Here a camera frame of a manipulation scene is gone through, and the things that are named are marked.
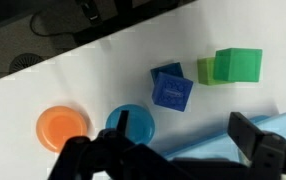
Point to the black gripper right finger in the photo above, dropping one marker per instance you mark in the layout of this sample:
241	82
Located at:
244	131

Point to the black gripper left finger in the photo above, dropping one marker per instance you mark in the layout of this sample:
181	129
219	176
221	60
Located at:
123	121

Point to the patterned blue block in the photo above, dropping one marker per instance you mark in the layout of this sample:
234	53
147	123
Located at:
172	92

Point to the light blue toy sink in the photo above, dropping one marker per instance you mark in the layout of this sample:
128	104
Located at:
213	146

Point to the dark green block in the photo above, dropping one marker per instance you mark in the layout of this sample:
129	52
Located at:
238	65

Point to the light green block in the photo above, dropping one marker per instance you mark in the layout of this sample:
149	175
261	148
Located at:
204	71

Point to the blue toy bowl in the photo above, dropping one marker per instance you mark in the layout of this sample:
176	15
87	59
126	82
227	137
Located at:
139	121

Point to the orange toy bowl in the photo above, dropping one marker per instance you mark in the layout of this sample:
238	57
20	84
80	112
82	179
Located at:
61	128

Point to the black round vented disc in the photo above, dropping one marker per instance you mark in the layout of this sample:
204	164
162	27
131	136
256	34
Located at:
26	62

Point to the black caster leg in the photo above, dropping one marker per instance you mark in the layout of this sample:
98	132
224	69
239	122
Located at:
92	11

